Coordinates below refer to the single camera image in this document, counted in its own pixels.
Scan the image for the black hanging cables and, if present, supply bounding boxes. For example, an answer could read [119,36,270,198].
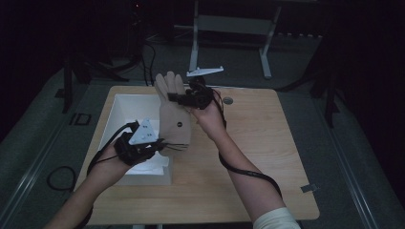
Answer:
[139,39,158,88]

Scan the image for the black looped floor cable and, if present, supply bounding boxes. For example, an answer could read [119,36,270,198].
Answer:
[46,165,77,193]

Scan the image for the person's right hand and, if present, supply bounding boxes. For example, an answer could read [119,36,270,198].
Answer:
[190,94,228,141]

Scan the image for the hand-held gripper cable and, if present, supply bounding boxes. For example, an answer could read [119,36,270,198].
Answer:
[211,88,285,198]
[75,121,140,229]

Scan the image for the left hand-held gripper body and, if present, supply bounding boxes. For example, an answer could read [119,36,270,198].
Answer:
[114,117,162,167]

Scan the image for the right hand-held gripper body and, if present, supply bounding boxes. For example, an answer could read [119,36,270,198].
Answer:
[177,65,224,111]

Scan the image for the person's left hand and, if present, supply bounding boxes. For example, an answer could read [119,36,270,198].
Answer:
[95,145,136,179]

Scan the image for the white power strip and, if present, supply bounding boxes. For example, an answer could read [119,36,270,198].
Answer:
[276,31,323,40]

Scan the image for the beige glove with dark button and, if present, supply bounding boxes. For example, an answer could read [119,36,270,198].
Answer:
[154,70,193,157]

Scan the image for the black stand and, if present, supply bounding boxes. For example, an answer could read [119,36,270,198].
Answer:
[276,41,342,129]
[54,47,130,115]

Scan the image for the white sleeve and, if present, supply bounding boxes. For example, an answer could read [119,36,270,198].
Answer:
[252,206,302,229]

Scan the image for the right hand-held gripper cable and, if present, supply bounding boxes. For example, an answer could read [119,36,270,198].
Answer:
[211,88,285,198]

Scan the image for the grey tape piece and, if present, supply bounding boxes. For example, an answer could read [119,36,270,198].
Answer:
[300,183,319,194]

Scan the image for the left hand-held gripper cable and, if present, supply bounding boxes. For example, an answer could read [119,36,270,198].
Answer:
[75,121,140,229]

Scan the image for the white box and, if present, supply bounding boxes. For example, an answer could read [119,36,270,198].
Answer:
[97,93,175,187]

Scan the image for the white metal desk frame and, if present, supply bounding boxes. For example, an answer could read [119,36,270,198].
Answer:
[188,0,283,80]

